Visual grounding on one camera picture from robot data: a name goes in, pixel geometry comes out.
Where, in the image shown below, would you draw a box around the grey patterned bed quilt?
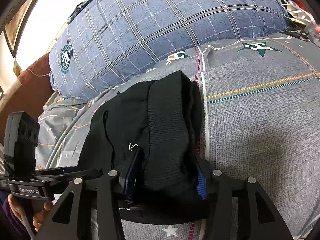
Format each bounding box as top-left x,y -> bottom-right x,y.
35,34 -> 319,239

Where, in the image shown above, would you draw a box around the blue plaid pillow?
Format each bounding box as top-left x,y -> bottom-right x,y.
49,0 -> 289,100

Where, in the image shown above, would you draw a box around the framed painting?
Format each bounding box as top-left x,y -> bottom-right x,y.
4,0 -> 34,57

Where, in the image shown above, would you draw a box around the clear plastic bag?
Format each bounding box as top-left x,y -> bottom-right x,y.
305,20 -> 319,43

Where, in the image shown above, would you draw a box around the person left hand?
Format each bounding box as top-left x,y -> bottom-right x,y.
8,194 -> 54,232

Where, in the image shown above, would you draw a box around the black pants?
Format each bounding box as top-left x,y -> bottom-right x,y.
78,71 -> 208,224

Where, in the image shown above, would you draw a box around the brown headboard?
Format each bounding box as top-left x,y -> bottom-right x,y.
0,53 -> 54,144

